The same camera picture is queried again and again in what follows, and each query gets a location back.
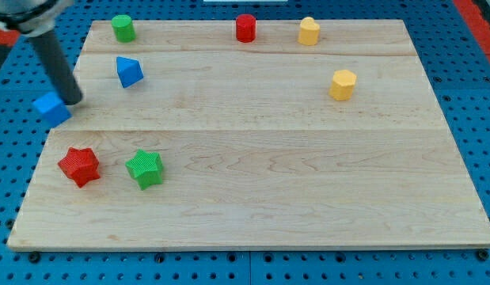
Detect blue cube block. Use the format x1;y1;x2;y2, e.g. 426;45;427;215
32;92;72;127

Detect blue triangle block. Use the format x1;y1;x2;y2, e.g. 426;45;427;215
116;56;144;89

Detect dark cylindrical pusher stick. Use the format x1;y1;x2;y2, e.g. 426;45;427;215
30;30;83;105

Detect red star block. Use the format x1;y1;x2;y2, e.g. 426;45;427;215
58;147;101;188

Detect green cylinder block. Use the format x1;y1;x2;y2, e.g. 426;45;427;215
111;14;136;43

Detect yellow hexagon block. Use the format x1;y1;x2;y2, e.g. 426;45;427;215
329;70;357;101

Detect green star block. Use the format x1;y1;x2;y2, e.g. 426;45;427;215
125;149;164;190

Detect robot arm end silver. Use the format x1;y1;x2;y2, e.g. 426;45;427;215
0;0;74;37

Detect red cylinder block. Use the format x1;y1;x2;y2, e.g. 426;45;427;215
235;14;256;43

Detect yellow heart block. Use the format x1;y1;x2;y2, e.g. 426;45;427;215
298;17;321;46

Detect wooden board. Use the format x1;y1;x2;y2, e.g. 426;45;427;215
8;20;490;252

